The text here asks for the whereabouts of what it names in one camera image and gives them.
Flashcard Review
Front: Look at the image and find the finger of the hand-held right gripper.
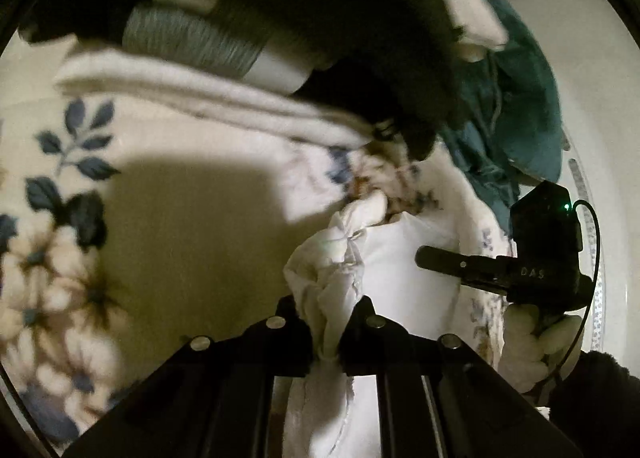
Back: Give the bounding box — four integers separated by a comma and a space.
415, 245, 516, 293

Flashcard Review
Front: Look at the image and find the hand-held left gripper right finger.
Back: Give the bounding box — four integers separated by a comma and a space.
339, 295, 584, 458

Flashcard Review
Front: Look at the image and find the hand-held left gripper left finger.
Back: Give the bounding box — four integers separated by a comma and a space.
62, 295, 315, 458

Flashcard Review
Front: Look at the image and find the white small garment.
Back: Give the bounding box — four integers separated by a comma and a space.
282, 189, 462, 458

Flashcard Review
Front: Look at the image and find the person's right forearm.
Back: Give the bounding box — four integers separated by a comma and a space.
544, 350, 640, 458

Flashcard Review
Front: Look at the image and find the person's right hand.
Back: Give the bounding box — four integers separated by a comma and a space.
499, 302, 584, 395

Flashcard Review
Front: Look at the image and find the floral printed blanket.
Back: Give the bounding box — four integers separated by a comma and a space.
0, 32, 516, 449

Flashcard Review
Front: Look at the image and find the teal garment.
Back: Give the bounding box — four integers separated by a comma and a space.
439, 0, 567, 239

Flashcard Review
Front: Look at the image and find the cream folded cloth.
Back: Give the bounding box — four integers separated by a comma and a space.
54, 44, 377, 151

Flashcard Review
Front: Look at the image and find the black garment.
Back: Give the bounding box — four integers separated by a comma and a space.
20, 0, 468, 163

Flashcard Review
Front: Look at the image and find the grey and white striped garment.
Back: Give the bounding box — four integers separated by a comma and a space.
121, 0, 312, 94

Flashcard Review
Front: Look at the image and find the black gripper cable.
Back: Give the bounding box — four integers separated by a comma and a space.
547, 200, 602, 383

